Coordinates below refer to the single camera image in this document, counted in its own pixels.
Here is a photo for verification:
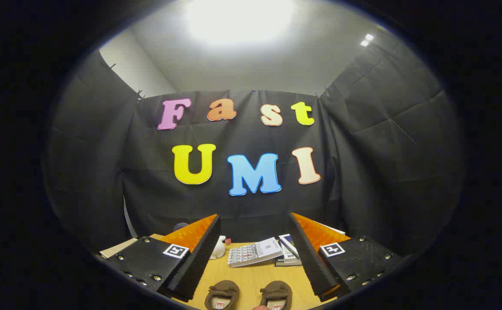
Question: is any grey patterned cover book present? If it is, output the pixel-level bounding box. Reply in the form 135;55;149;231
228;237;284;268

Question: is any brown fuzzy shoe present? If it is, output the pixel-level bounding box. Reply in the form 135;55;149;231
259;281;293;310
204;280;240;310

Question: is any black backdrop cloth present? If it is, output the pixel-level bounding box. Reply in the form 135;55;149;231
44;37;465;254

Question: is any white duck plush toy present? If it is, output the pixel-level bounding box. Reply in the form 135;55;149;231
209;235;232;260

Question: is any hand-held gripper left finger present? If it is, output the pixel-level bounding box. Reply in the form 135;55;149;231
104;214;221;302

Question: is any white book with blue photo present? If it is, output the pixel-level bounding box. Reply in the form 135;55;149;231
278;234;300;259

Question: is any beige fabric storage box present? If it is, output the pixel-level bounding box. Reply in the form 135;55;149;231
99;234;165;259

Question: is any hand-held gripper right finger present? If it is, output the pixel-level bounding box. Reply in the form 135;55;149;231
287;212;406;302

